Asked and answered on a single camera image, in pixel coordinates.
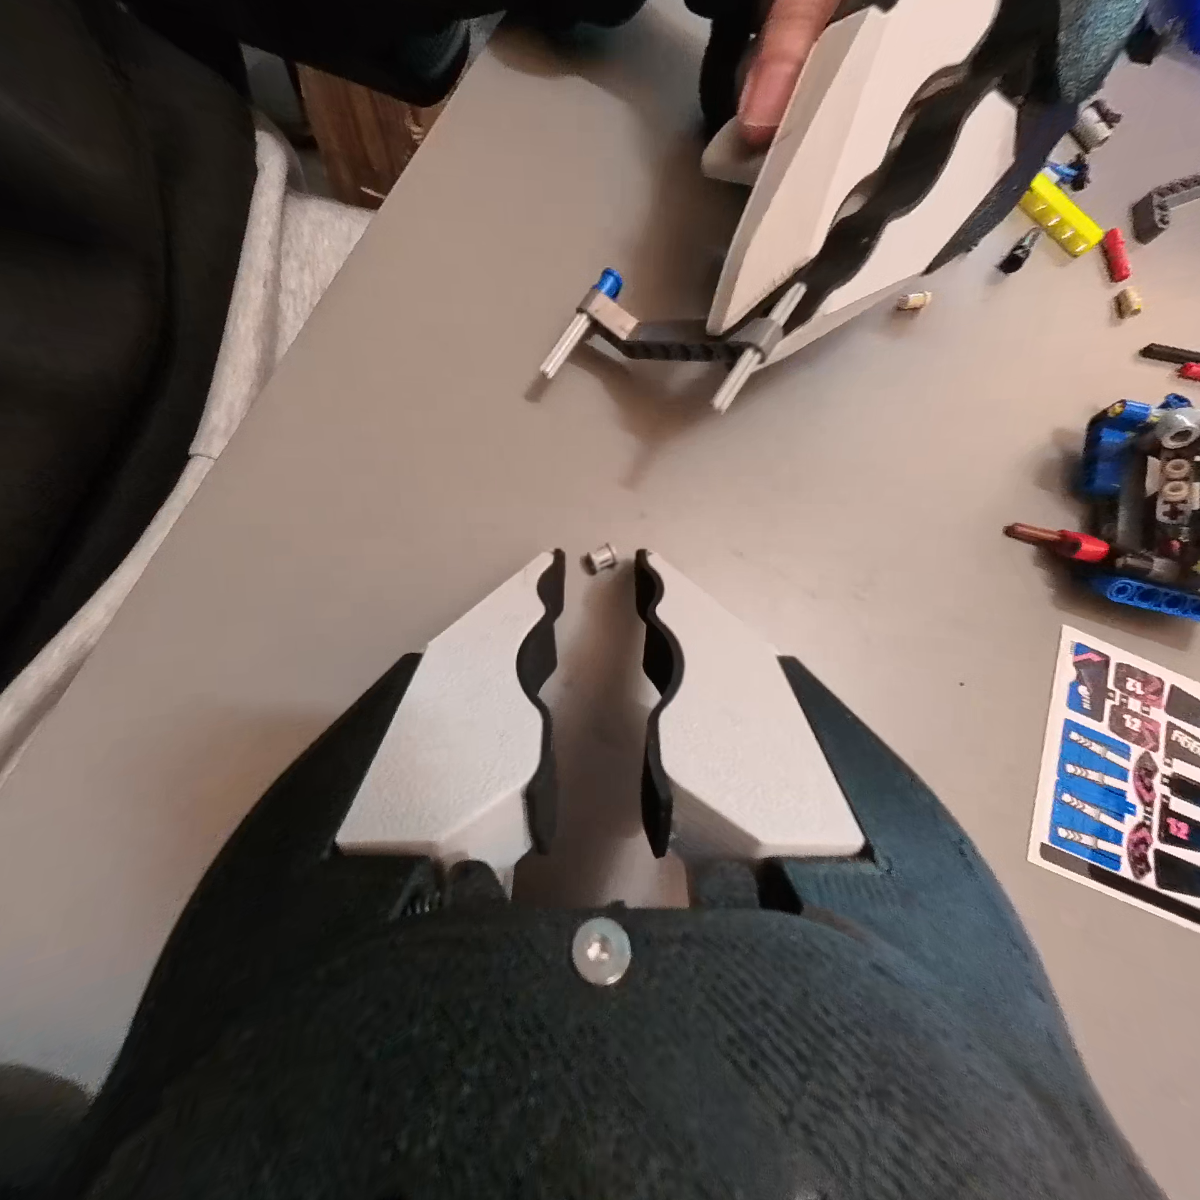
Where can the tan plastic pin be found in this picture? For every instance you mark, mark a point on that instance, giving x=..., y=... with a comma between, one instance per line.
x=1129, y=302

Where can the blue plastic pin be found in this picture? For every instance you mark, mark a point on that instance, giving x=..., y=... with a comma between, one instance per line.
x=1067, y=173

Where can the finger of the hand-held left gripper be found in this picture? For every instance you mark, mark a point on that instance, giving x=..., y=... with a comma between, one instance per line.
x=816, y=188
x=937, y=206

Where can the yellow plastic beam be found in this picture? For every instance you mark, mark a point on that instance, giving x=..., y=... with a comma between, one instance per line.
x=1059, y=213

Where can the long red plastic pin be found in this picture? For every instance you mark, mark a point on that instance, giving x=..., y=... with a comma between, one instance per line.
x=1114, y=253

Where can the person's left hand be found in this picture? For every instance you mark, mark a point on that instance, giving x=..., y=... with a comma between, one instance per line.
x=777, y=66

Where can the blue and pink sticker sheet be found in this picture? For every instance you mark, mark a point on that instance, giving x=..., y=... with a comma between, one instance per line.
x=1116, y=778

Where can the light grey plastic bush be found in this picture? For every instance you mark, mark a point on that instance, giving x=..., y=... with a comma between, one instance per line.
x=597, y=561

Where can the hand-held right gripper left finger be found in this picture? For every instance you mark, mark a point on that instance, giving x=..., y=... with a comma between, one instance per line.
x=440, y=751

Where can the toy buggy chassis assembly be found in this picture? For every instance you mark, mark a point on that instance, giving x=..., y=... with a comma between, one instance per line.
x=1143, y=506

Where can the black plastic axle pin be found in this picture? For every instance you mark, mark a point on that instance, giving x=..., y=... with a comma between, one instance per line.
x=1019, y=252

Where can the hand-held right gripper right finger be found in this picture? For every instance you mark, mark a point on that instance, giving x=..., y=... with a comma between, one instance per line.
x=759, y=751

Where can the black office chair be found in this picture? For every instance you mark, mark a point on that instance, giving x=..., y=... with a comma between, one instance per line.
x=374, y=48

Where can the black plastic axle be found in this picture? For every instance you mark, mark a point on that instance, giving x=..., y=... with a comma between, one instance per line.
x=1171, y=353

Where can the dark grey angled beam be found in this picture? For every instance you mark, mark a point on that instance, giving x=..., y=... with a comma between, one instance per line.
x=684, y=339
x=1163, y=212

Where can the blue plastic connector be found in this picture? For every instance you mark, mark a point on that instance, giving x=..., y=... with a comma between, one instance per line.
x=610, y=282

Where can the grey axle with blue connector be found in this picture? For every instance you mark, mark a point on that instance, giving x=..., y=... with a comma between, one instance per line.
x=566, y=348

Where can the brown wooden cabinet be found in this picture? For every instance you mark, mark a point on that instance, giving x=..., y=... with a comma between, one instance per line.
x=361, y=141

